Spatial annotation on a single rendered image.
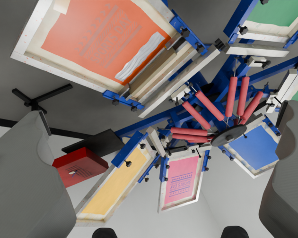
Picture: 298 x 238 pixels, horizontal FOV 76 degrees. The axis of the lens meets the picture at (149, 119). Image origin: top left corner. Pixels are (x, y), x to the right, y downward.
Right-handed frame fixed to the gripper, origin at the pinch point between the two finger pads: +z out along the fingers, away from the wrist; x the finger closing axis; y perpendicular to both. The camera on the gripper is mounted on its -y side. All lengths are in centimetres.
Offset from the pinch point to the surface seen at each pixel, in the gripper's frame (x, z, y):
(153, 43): -1, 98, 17
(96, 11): -24, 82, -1
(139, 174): -19, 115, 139
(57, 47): -45, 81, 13
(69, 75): -45, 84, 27
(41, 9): -42, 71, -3
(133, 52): -12, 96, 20
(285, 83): 101, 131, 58
